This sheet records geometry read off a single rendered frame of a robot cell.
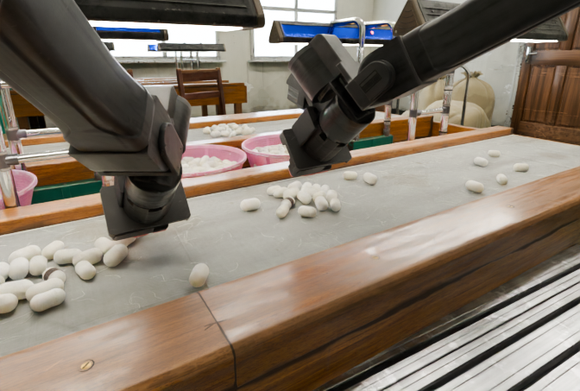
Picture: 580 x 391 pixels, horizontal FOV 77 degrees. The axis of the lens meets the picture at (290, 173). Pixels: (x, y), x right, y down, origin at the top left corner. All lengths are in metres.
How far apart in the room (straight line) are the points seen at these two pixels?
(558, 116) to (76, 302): 5.09
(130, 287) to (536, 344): 0.49
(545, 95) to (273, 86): 3.74
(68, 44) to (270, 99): 6.01
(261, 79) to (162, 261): 5.69
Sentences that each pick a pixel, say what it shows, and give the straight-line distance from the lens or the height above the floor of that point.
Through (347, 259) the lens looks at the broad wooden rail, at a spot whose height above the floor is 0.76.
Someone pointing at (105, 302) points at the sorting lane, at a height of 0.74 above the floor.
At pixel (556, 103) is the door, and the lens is 5.24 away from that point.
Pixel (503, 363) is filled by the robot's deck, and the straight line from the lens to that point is 0.52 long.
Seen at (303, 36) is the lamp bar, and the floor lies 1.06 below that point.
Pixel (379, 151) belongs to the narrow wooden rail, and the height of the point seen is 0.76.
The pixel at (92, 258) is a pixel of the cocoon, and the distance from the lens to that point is 0.55.
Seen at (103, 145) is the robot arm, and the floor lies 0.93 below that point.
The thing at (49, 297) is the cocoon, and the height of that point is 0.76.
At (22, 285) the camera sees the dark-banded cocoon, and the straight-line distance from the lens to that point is 0.52.
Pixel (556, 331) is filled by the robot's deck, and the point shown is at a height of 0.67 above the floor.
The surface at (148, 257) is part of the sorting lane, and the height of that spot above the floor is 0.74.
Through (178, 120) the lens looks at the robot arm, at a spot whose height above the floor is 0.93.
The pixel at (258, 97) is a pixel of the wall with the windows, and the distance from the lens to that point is 6.13.
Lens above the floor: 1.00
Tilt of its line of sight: 18 degrees down
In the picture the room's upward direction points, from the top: straight up
